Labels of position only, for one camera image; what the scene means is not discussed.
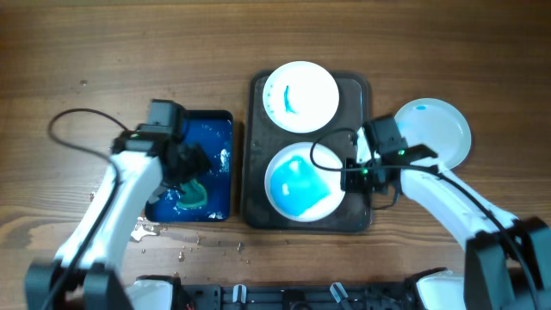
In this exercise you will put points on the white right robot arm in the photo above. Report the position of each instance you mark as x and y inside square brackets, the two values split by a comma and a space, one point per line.
[507, 260]

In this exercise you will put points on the dark grey serving tray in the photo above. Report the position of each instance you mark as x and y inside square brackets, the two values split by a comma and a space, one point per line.
[264, 139]

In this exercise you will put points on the white plate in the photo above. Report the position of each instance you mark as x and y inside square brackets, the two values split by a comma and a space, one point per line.
[438, 125]
[300, 97]
[302, 182]

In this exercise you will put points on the green sponge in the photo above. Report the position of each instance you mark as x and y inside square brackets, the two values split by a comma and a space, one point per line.
[192, 195]

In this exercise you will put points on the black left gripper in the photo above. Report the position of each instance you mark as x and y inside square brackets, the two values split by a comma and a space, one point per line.
[199, 163]

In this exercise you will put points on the blue water-filled tray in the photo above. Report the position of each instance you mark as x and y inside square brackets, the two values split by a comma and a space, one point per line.
[212, 129]

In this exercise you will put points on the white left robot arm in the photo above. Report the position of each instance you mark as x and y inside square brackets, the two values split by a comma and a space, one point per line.
[143, 165]

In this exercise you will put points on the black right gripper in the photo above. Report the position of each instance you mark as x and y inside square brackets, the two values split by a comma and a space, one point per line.
[348, 182]

